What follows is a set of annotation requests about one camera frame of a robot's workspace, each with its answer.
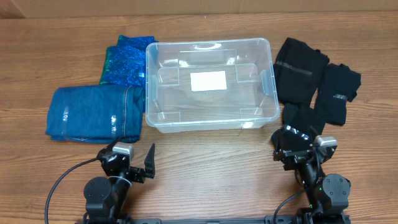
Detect large black garment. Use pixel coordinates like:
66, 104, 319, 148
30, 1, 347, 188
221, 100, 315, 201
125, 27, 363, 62
274, 37, 330, 135

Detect blue denim jeans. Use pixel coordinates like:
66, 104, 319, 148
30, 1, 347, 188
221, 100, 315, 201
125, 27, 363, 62
45, 85, 145, 144

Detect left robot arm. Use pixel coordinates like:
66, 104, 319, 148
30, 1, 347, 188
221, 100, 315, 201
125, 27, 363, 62
83, 141, 155, 223

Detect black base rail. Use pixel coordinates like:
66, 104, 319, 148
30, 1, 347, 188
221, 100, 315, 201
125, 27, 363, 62
77, 215, 351, 224

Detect white label in bin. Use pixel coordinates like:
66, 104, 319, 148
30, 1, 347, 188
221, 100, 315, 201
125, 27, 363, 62
190, 71, 227, 91

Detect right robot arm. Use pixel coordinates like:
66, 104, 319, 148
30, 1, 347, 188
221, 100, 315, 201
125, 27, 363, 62
266, 124, 351, 224

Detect blue sequin garment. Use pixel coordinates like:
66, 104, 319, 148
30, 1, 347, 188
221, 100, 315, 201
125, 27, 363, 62
99, 35, 157, 87

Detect small black garment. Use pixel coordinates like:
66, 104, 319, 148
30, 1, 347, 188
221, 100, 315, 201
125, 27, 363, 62
315, 63, 361, 126

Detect clear plastic storage bin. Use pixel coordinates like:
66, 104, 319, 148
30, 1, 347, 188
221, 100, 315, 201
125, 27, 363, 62
146, 38, 280, 133

